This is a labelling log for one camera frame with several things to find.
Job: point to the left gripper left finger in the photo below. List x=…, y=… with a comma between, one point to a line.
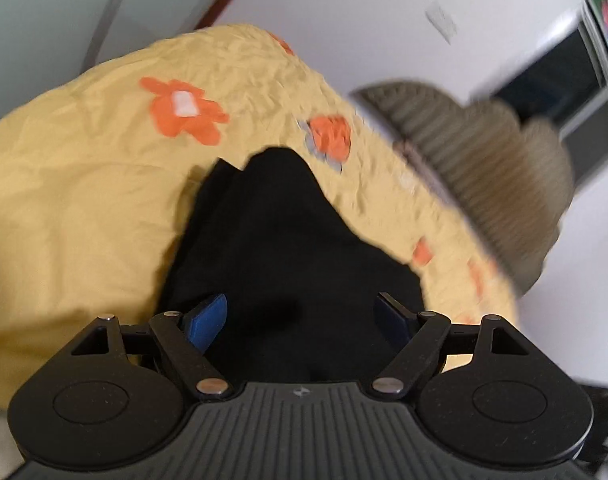
x=116, y=392

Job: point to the black cloth garment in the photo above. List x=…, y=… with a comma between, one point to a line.
x=300, y=285

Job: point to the olive green padded headboard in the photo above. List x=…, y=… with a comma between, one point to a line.
x=513, y=180

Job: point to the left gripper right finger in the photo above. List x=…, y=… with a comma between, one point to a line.
x=484, y=392

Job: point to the yellow carrot print quilt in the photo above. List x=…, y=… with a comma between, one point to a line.
x=96, y=177

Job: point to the white wall power socket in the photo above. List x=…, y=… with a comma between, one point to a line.
x=441, y=20

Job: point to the frosted glass sliding door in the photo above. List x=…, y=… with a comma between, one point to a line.
x=44, y=43

